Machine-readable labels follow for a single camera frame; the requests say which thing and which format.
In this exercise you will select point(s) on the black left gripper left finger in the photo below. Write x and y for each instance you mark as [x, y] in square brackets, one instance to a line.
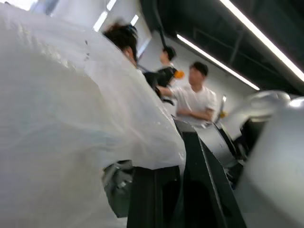
[152, 202]

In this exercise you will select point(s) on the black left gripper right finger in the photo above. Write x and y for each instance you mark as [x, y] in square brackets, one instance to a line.
[202, 190]

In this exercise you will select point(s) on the white translucent plastic bag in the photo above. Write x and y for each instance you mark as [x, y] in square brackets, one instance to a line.
[59, 107]

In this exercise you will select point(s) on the person in white t-shirt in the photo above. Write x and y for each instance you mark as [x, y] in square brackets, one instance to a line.
[198, 99]

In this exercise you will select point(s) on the small orange object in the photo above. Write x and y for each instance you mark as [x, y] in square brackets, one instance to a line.
[179, 74]

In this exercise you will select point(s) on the person in black shirt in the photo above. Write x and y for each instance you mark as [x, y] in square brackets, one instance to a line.
[166, 72]

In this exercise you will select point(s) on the short ceiling light strip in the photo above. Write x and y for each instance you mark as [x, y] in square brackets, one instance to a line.
[217, 61]

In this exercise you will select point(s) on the long ceiling light strip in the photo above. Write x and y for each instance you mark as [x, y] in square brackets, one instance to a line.
[266, 40]

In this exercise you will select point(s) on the person with dark hair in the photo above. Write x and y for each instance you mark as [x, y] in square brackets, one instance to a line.
[123, 39]

